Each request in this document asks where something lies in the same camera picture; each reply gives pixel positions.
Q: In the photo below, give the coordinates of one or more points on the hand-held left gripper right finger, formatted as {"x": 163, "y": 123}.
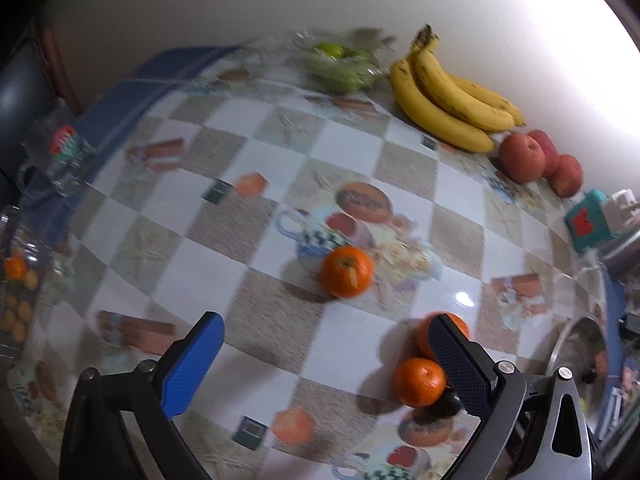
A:
{"x": 457, "y": 365}

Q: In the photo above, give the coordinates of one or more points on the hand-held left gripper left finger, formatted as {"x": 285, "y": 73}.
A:
{"x": 196, "y": 360}

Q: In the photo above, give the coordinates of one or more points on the dark plum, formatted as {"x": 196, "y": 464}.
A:
{"x": 447, "y": 405}

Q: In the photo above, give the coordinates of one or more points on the stainless steel bowl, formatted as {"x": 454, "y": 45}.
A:
{"x": 577, "y": 350}

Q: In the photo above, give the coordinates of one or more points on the tangerine with stem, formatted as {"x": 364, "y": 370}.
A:
{"x": 347, "y": 272}

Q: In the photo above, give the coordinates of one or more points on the checkered printed tablecloth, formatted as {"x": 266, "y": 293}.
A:
{"x": 250, "y": 310}

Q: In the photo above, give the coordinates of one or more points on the black power adapter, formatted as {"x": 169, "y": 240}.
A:
{"x": 631, "y": 327}

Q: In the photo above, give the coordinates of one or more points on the clear box of small oranges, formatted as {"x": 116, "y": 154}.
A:
{"x": 20, "y": 285}

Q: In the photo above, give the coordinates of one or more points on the teal box with red mark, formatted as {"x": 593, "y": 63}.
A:
{"x": 587, "y": 222}

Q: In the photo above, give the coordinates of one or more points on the stainless steel kettle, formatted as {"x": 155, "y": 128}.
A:
{"x": 622, "y": 255}

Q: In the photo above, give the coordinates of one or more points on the red apple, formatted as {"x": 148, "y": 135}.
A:
{"x": 567, "y": 177}
{"x": 550, "y": 152}
{"x": 520, "y": 160}

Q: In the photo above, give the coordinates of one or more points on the yellow banana bunch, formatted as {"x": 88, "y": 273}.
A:
{"x": 440, "y": 120}

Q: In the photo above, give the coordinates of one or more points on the glass mug with red label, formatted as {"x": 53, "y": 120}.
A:
{"x": 62, "y": 145}

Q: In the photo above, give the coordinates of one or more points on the blue striped cloth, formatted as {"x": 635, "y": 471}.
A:
{"x": 125, "y": 105}

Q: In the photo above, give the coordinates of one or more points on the plastic bag of green fruit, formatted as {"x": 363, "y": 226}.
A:
{"x": 340, "y": 72}

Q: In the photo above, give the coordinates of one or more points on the dark grey chair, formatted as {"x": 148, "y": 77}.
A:
{"x": 25, "y": 95}

